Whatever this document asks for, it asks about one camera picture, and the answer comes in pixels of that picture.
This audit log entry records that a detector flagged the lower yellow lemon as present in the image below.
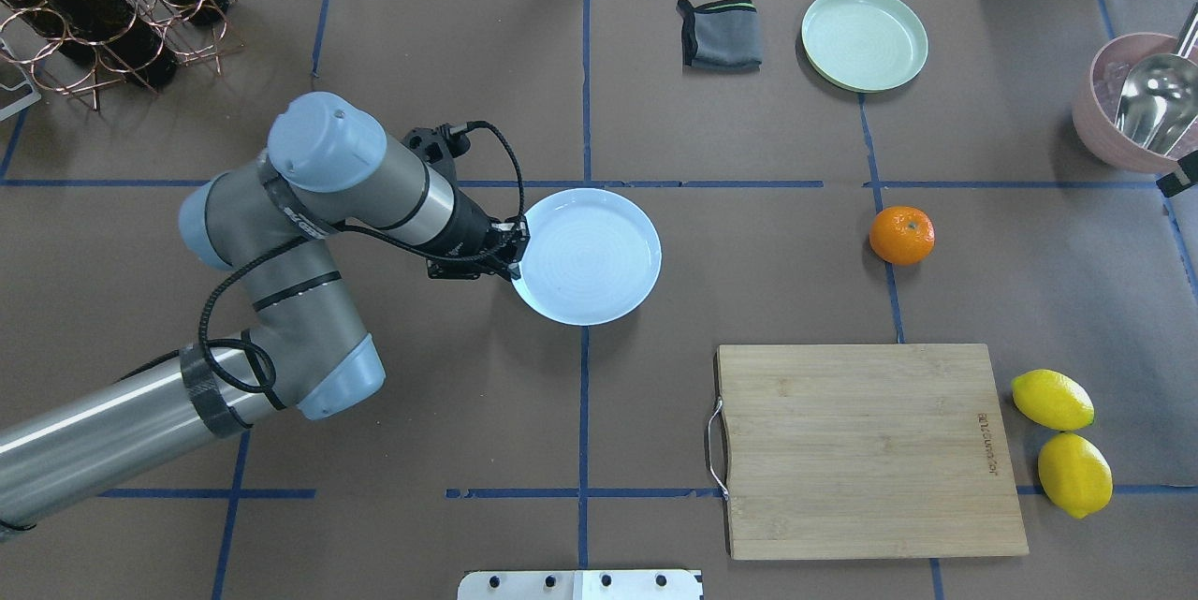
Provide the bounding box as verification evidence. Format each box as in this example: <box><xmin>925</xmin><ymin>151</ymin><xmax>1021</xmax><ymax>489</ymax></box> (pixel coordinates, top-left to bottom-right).
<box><xmin>1011</xmin><ymin>369</ymin><xmax>1096</xmax><ymax>432</ymax></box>

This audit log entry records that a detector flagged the metal scoop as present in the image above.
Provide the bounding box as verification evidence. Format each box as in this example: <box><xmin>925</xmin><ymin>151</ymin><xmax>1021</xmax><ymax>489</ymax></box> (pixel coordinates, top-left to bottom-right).
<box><xmin>1114</xmin><ymin>6</ymin><xmax>1197</xmax><ymax>156</ymax></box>

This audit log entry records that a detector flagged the folded grey cloth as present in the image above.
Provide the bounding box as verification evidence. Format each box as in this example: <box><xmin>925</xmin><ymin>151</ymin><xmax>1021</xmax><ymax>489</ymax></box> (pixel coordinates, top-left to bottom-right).
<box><xmin>677</xmin><ymin>0</ymin><xmax>763</xmax><ymax>74</ymax></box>

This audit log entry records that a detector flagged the light green plate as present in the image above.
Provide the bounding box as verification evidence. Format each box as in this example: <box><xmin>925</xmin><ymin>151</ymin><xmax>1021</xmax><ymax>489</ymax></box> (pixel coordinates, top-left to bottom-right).
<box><xmin>799</xmin><ymin>0</ymin><xmax>928</xmax><ymax>93</ymax></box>

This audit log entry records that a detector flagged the orange fruit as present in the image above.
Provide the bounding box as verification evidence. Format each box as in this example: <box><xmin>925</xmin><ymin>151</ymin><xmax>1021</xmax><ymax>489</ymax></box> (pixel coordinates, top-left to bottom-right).
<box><xmin>869</xmin><ymin>206</ymin><xmax>937</xmax><ymax>266</ymax></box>

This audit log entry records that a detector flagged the copper wire bottle rack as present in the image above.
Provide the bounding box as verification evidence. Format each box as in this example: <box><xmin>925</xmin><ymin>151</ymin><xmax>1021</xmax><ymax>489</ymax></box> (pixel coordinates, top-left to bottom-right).
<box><xmin>4</xmin><ymin>0</ymin><xmax>246</xmax><ymax>110</ymax></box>

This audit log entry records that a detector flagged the wooden cutting board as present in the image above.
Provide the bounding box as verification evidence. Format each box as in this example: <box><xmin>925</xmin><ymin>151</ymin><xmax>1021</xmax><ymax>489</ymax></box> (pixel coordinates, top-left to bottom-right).
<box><xmin>715</xmin><ymin>344</ymin><xmax>1030</xmax><ymax>560</ymax></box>

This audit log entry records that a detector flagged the upper yellow lemon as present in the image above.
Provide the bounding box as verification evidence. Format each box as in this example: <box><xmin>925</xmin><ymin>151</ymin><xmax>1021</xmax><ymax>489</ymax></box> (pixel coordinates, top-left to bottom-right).
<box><xmin>1036</xmin><ymin>432</ymin><xmax>1114</xmax><ymax>520</ymax></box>

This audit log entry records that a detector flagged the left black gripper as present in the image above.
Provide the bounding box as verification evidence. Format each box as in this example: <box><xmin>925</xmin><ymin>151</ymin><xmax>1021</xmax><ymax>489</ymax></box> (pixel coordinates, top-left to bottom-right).
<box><xmin>403</xmin><ymin>126</ymin><xmax>531</xmax><ymax>283</ymax></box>

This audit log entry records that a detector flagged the light blue plate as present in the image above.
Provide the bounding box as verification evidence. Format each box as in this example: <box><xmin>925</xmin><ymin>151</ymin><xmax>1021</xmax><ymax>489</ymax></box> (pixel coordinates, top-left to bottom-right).
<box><xmin>512</xmin><ymin>189</ymin><xmax>662</xmax><ymax>327</ymax></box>

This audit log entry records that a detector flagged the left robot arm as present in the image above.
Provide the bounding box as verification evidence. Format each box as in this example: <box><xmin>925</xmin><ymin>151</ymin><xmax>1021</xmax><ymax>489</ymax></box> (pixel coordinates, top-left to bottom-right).
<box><xmin>1</xmin><ymin>91</ymin><xmax>530</xmax><ymax>541</ymax></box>

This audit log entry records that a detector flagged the pink bowl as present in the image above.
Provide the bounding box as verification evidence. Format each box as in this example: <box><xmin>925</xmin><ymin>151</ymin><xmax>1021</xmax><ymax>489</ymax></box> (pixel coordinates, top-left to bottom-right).
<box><xmin>1071</xmin><ymin>34</ymin><xmax>1197</xmax><ymax>181</ymax></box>

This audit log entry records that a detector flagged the yellow lemon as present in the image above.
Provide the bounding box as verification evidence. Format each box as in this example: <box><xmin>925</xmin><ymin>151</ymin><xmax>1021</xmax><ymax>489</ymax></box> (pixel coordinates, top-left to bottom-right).
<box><xmin>1011</xmin><ymin>369</ymin><xmax>1096</xmax><ymax>432</ymax></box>
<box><xmin>1036</xmin><ymin>432</ymin><xmax>1114</xmax><ymax>520</ymax></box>

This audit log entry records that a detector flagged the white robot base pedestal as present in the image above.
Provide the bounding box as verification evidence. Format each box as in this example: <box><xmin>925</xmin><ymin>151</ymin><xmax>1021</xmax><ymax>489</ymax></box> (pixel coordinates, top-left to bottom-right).
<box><xmin>456</xmin><ymin>566</ymin><xmax>704</xmax><ymax>599</ymax></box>

